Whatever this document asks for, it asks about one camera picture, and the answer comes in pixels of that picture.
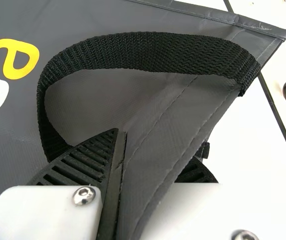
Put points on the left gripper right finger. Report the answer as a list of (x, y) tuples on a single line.
[(220, 212)]

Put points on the black strip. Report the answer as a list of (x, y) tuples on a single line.
[(283, 130)]

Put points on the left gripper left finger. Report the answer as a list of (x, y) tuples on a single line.
[(45, 212)]

